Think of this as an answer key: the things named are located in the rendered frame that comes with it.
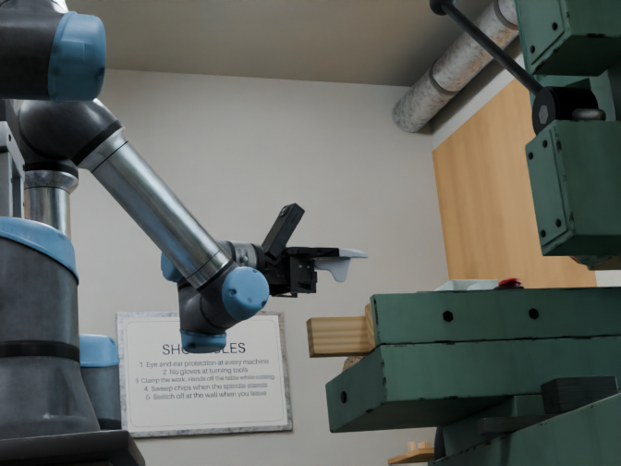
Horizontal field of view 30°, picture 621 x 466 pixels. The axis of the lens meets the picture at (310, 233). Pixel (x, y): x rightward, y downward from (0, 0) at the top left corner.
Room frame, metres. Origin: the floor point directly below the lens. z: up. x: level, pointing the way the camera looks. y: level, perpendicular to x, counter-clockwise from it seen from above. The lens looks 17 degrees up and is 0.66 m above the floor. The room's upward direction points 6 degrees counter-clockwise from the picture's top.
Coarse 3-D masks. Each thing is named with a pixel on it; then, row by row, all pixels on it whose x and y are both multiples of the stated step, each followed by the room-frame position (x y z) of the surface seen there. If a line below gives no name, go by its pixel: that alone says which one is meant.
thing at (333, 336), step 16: (320, 320) 1.20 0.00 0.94; (336, 320) 1.20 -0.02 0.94; (352, 320) 1.21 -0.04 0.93; (320, 336) 1.20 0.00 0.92; (336, 336) 1.20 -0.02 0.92; (352, 336) 1.21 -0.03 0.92; (320, 352) 1.20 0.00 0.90; (336, 352) 1.20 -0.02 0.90; (352, 352) 1.21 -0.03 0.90; (368, 352) 1.22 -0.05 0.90
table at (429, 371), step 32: (384, 352) 1.18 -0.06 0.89; (416, 352) 1.19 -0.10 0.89; (448, 352) 1.20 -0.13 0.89; (480, 352) 1.21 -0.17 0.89; (512, 352) 1.22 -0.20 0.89; (544, 352) 1.23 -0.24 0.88; (576, 352) 1.24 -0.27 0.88; (608, 352) 1.26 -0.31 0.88; (352, 384) 1.28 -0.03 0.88; (384, 384) 1.18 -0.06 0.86; (416, 384) 1.19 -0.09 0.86; (448, 384) 1.20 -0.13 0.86; (480, 384) 1.21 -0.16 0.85; (512, 384) 1.22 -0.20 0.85; (352, 416) 1.29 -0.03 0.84; (384, 416) 1.28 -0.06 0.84; (416, 416) 1.31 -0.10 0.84; (448, 416) 1.33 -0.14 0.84
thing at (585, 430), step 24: (600, 408) 1.02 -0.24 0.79; (528, 432) 1.16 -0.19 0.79; (552, 432) 1.11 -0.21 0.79; (576, 432) 1.07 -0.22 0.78; (600, 432) 1.03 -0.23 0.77; (456, 456) 1.34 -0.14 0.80; (480, 456) 1.28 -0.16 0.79; (504, 456) 1.22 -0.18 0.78; (528, 456) 1.17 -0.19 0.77; (552, 456) 1.12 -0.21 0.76; (576, 456) 1.07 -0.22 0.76; (600, 456) 1.03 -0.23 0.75
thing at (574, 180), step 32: (576, 128) 1.06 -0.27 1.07; (608, 128) 1.07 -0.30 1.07; (544, 160) 1.08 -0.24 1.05; (576, 160) 1.06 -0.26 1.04; (608, 160) 1.07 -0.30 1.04; (544, 192) 1.09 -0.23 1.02; (576, 192) 1.06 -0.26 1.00; (608, 192) 1.07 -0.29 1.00; (544, 224) 1.10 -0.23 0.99; (576, 224) 1.06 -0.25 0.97; (608, 224) 1.07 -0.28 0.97
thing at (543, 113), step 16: (432, 0) 1.39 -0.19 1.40; (448, 0) 1.38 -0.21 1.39; (464, 16) 1.34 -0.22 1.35; (480, 32) 1.30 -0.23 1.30; (496, 48) 1.26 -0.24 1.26; (512, 64) 1.23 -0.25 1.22; (528, 80) 1.20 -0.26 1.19; (544, 96) 1.13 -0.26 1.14; (560, 96) 1.11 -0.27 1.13; (576, 96) 1.12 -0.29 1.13; (592, 96) 1.13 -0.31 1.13; (544, 112) 1.14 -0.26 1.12; (560, 112) 1.11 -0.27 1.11; (576, 112) 1.11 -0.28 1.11; (592, 112) 1.08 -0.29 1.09; (544, 128) 1.14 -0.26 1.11
